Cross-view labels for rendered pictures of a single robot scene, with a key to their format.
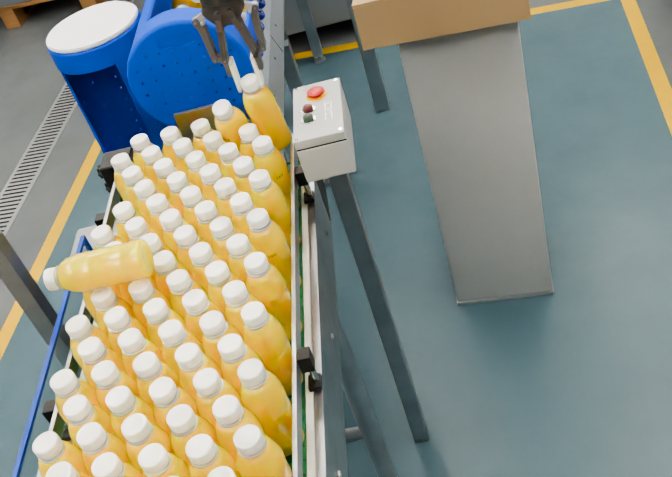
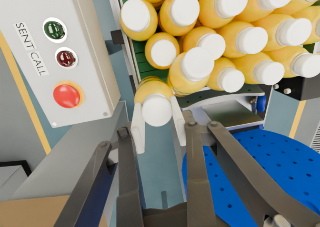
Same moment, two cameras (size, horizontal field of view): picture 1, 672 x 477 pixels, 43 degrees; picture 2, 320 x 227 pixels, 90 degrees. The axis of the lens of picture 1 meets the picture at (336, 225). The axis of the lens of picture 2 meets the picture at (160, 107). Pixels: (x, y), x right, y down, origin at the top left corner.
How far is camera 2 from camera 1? 160 cm
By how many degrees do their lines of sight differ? 28
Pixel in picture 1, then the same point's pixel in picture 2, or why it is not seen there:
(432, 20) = (25, 213)
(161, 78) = (287, 164)
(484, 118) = (69, 154)
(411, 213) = (147, 143)
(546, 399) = not seen: hidden behind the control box
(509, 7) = not seen: outside the picture
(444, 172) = (105, 134)
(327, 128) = not seen: outside the picture
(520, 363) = not seen: hidden behind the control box
